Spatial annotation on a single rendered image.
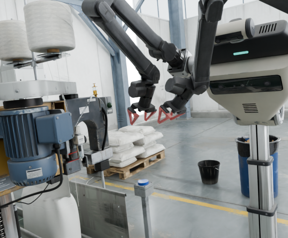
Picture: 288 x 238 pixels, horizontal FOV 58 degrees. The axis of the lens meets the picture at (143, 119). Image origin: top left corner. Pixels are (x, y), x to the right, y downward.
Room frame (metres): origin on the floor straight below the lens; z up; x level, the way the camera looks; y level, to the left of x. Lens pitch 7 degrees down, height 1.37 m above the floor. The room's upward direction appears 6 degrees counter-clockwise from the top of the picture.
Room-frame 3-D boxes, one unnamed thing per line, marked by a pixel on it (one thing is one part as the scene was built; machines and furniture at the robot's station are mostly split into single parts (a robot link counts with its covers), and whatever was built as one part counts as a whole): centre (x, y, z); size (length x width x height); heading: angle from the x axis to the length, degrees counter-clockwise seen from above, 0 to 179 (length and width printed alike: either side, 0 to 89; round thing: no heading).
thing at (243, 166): (2.90, -1.26, 0.32); 0.51 x 0.48 x 0.65; 142
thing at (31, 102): (0.87, 0.39, 1.35); 0.12 x 0.12 x 0.04
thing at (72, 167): (1.15, 0.36, 1.04); 0.08 x 0.06 x 0.05; 142
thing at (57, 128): (0.84, 0.29, 1.25); 0.10 x 0.08 x 0.12; 167
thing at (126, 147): (4.21, 0.56, 0.44); 0.66 x 0.42 x 0.14; 46
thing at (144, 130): (4.76, 0.17, 0.56); 0.67 x 0.43 x 0.15; 52
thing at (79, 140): (1.14, 0.29, 1.14); 0.05 x 0.04 x 0.16; 142
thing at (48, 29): (0.99, 0.31, 1.61); 0.17 x 0.17 x 0.17
